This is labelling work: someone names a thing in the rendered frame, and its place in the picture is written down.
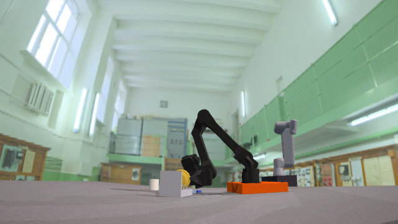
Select yellow plate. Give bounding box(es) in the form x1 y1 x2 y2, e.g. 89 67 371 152
177 169 190 188

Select white cylinder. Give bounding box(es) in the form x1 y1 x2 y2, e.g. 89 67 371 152
149 179 159 190

